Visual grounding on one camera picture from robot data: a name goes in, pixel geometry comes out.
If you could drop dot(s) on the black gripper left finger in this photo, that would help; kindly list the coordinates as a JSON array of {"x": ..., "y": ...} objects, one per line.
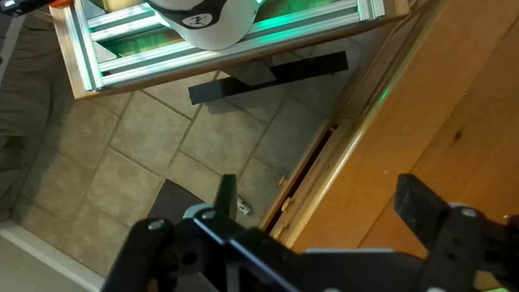
[{"x": 226, "y": 198}]

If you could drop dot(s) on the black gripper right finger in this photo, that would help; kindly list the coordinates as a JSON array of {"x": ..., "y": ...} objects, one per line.
[{"x": 419, "y": 206}]

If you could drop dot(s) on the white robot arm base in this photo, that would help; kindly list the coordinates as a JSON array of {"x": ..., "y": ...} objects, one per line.
[{"x": 211, "y": 25}]

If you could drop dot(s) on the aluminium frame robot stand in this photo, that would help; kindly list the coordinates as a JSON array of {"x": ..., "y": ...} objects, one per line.
[{"x": 127, "y": 49}]

